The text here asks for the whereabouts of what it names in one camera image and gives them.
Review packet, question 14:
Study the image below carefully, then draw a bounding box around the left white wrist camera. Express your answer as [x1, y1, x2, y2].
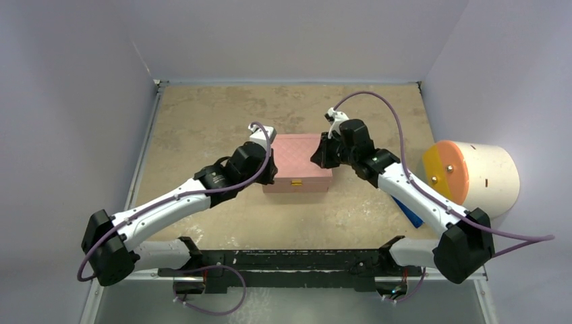
[248, 124, 277, 149]

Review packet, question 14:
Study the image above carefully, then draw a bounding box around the pink jewelry box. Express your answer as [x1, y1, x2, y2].
[262, 134, 333, 194]

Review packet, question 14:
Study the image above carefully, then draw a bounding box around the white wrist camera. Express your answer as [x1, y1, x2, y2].
[324, 107, 349, 139]
[248, 124, 277, 149]

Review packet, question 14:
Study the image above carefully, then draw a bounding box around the blue stapler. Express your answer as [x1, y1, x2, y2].
[391, 196, 424, 228]

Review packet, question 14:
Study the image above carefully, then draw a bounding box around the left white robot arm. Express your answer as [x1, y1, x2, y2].
[76, 141, 277, 286]

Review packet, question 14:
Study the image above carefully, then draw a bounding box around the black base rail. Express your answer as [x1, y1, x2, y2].
[158, 237, 422, 297]

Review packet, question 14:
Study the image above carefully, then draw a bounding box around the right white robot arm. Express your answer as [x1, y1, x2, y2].
[310, 117, 495, 284]

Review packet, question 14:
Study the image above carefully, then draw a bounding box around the purple cable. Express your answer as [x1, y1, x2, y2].
[76, 121, 273, 283]
[173, 265, 248, 317]
[382, 268, 428, 305]
[333, 91, 556, 259]

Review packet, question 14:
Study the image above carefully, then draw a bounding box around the white cylinder orange lid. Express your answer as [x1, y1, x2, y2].
[422, 140, 520, 219]

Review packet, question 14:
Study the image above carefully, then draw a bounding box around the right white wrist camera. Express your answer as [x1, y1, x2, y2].
[324, 107, 349, 139]

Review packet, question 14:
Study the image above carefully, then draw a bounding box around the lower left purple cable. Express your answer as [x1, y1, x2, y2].
[173, 265, 248, 317]

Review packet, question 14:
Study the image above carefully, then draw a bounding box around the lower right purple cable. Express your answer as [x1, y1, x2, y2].
[382, 268, 428, 305]

